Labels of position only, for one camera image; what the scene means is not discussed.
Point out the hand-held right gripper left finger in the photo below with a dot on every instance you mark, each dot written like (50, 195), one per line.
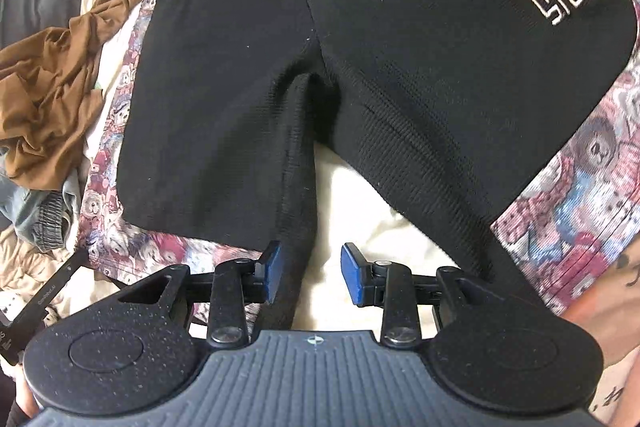
(272, 269)

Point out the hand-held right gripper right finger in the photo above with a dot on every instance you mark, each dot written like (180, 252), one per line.
(351, 274)

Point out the bear-patterned garment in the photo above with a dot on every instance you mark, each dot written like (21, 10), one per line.
(565, 217)

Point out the black shorts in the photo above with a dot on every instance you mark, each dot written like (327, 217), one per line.
(400, 57)

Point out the beige garment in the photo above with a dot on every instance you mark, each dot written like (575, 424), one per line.
(20, 264)

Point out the blue denim jeans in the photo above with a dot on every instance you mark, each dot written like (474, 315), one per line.
(35, 212)

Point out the brown garment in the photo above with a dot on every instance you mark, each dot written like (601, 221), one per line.
(45, 97)

